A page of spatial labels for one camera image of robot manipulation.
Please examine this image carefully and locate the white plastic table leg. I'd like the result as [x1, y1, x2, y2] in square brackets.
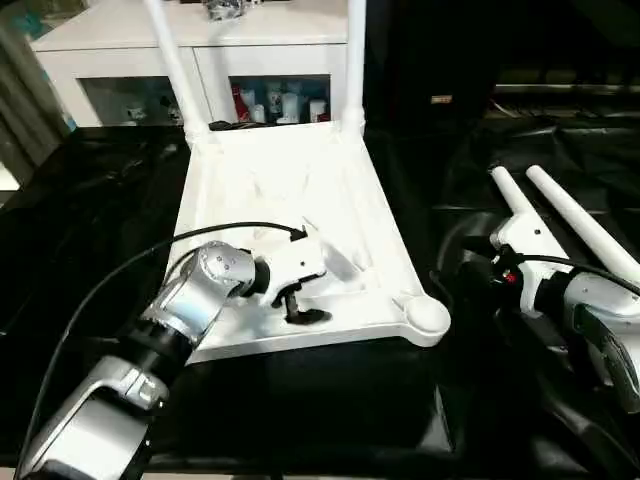
[144, 0, 212, 145]
[524, 164, 640, 292]
[488, 165, 532, 222]
[339, 0, 368, 140]

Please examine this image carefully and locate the white plastic table top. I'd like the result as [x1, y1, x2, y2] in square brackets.
[172, 119, 451, 366]

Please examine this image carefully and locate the black table mat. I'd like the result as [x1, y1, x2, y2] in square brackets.
[0, 122, 640, 476]

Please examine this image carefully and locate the red bottle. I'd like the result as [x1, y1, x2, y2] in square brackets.
[232, 85, 249, 122]

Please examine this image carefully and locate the clear glass ornament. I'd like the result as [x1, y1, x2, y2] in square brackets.
[204, 0, 251, 22]

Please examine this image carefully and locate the white glass-door cabinet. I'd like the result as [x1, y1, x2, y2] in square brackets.
[32, 0, 351, 129]

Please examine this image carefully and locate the grey curtain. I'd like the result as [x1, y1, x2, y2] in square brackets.
[0, 14, 77, 172]

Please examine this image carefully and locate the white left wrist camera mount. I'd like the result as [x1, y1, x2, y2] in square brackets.
[257, 232, 329, 310]

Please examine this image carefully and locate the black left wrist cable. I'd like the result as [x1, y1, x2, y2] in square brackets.
[17, 222, 309, 471]

